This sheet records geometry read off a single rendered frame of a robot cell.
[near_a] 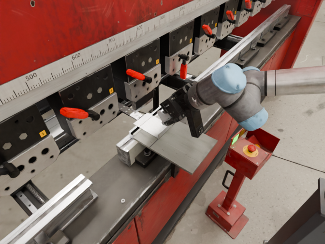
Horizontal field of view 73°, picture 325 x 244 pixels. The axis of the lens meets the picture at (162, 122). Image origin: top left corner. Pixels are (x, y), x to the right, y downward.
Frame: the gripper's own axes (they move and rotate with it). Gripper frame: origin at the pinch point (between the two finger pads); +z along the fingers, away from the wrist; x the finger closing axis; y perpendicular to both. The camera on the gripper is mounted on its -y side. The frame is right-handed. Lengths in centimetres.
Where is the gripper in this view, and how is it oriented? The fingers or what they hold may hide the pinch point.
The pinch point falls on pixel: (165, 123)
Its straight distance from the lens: 81.6
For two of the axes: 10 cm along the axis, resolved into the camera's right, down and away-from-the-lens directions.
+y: -6.1, -7.9, -1.1
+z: -5.1, 2.8, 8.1
